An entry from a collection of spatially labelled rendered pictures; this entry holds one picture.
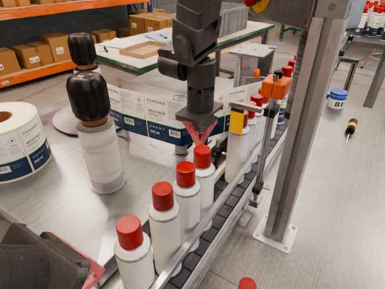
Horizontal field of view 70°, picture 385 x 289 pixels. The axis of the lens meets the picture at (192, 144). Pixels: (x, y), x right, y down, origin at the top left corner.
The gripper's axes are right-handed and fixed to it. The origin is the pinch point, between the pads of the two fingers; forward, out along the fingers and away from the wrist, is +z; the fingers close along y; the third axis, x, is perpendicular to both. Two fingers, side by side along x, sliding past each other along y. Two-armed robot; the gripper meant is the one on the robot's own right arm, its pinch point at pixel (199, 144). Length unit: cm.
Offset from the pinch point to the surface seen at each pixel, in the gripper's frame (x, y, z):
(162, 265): 7.5, 24.4, 9.7
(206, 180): 8.5, 11.5, -1.2
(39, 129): -43.9, 12.9, 3.8
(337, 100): 22, -80, 13
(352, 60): 19, -183, 22
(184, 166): 6.6, 16.0, -6.6
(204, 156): 7.6, 11.1, -6.2
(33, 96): -302, -116, 102
